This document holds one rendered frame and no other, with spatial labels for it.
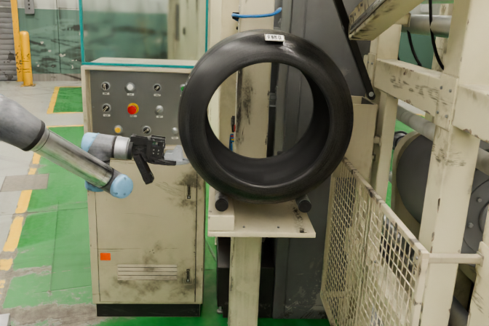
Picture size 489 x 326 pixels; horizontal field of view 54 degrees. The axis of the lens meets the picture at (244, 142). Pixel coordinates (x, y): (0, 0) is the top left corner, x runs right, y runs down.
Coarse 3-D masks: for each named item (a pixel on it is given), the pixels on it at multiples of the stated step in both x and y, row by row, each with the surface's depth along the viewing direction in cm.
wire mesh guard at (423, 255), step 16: (352, 176) 173; (368, 192) 153; (368, 208) 154; (384, 208) 138; (352, 224) 172; (400, 224) 128; (336, 240) 193; (368, 240) 154; (400, 240) 127; (416, 240) 119; (368, 256) 154; (352, 272) 170; (368, 272) 153; (384, 272) 139; (400, 272) 128; (416, 288) 115; (336, 304) 191; (352, 304) 170; (384, 304) 139; (416, 304) 116; (400, 320) 127; (416, 320) 117
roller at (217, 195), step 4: (216, 192) 168; (216, 196) 164; (220, 196) 162; (224, 196) 162; (216, 200) 161; (220, 200) 160; (224, 200) 160; (216, 204) 160; (220, 204) 160; (224, 204) 160; (216, 208) 161; (220, 208) 161; (224, 208) 161
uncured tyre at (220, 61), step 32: (256, 32) 150; (224, 64) 146; (288, 64) 147; (320, 64) 148; (192, 96) 149; (320, 96) 178; (192, 128) 151; (320, 128) 181; (352, 128) 158; (192, 160) 157; (224, 160) 183; (256, 160) 184; (288, 160) 184; (320, 160) 156; (224, 192) 160; (256, 192) 158; (288, 192) 159
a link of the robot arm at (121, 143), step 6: (120, 138) 162; (126, 138) 162; (120, 144) 160; (126, 144) 160; (114, 150) 160; (120, 150) 160; (126, 150) 160; (114, 156) 162; (120, 156) 161; (126, 156) 162
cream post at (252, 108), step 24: (240, 0) 179; (264, 0) 179; (240, 24) 181; (264, 24) 182; (240, 72) 186; (264, 72) 186; (240, 96) 188; (264, 96) 189; (240, 120) 191; (264, 120) 191; (240, 144) 194; (264, 144) 194; (240, 240) 205; (240, 264) 208; (240, 288) 211; (240, 312) 214
